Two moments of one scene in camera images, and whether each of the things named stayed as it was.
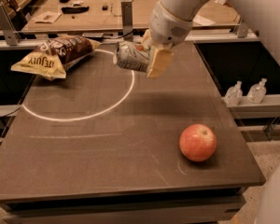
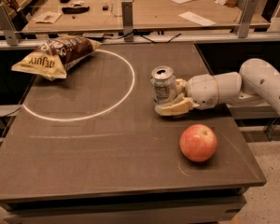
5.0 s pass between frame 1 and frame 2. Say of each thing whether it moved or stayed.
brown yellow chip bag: stayed
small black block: stayed
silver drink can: moved
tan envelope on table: stayed
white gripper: moved
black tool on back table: stayed
